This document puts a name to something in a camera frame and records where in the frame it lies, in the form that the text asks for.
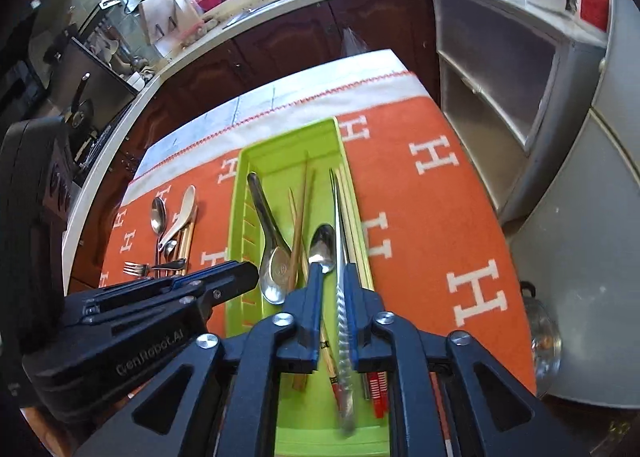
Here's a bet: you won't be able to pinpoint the glass pot lid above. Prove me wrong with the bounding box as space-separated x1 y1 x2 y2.
520 281 563 395

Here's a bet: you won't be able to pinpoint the orange printed blanket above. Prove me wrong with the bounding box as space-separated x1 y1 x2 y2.
97 69 538 457

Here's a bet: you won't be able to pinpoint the grey frosted cabinet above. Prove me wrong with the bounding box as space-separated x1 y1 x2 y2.
430 0 611 222

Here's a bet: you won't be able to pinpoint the steel fork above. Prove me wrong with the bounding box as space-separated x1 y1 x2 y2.
123 259 188 278

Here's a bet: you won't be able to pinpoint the steel soup spoon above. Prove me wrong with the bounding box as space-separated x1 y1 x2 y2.
247 172 293 305

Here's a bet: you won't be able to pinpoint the dark wok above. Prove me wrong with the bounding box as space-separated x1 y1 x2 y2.
60 72 96 130

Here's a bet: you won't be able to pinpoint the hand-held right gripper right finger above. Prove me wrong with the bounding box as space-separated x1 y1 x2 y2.
345 262 581 457

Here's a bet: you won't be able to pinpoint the dark wood kitchen cabinets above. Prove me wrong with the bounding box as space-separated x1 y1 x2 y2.
65 0 441 288

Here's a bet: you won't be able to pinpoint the bundle of wooden chopsticks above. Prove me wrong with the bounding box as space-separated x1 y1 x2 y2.
175 152 391 418

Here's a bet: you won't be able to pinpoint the pale checked table cover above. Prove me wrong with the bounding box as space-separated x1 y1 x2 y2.
135 49 416 178

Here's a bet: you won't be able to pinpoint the steel splash guard panel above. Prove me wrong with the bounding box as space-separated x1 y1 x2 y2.
47 37 138 138

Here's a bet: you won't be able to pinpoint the gas stove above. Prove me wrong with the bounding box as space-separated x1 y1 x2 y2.
75 107 131 172

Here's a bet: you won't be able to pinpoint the white ceramic spoon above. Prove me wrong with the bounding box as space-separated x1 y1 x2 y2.
159 185 197 250

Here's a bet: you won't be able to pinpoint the grey refrigerator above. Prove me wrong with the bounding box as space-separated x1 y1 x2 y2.
505 0 640 403

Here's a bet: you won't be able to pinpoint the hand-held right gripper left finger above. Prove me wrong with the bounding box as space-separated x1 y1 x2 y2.
75 262 326 457

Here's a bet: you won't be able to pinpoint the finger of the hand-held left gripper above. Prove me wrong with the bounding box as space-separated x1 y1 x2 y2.
82 276 179 312
82 261 260 333

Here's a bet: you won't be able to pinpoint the green plastic tray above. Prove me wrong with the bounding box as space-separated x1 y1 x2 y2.
222 117 393 457

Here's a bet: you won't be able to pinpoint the wooden cutting board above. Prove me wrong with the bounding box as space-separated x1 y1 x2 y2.
137 0 203 45

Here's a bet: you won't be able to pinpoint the hanging plastic bag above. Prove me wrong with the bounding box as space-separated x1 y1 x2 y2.
340 27 373 58

